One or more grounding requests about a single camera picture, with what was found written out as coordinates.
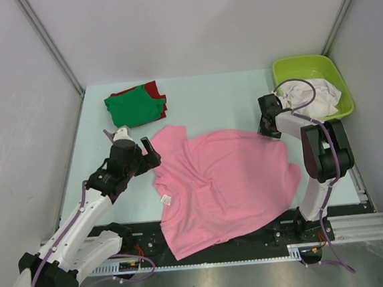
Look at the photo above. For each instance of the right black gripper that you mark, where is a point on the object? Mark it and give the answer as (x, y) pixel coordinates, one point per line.
(263, 131)

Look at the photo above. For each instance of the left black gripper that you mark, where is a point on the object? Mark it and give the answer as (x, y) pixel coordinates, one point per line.
(152, 158)

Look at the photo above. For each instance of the green plastic basin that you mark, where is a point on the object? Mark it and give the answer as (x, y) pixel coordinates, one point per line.
(314, 66)

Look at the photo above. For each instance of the pink t shirt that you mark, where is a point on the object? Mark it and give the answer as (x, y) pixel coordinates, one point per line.
(220, 185)

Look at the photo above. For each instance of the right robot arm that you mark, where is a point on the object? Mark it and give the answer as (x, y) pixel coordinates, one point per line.
(327, 157)

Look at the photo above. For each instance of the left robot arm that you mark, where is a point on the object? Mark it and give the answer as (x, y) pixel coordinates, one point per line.
(62, 261)

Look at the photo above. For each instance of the white t shirt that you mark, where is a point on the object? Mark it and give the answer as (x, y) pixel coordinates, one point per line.
(315, 98)

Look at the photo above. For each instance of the folded green t shirt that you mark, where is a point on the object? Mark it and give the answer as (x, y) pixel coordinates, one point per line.
(134, 106)

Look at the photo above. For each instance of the folded red t shirt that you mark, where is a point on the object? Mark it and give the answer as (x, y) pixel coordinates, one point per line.
(157, 92)

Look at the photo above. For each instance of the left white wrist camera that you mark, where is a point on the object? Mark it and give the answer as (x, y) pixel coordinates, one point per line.
(122, 133)

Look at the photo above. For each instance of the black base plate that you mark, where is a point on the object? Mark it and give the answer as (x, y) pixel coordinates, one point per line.
(147, 239)

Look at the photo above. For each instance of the slotted cable duct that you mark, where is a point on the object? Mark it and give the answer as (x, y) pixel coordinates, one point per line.
(263, 255)

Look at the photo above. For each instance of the left aluminium frame post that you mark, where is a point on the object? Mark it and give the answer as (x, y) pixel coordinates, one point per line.
(46, 38)

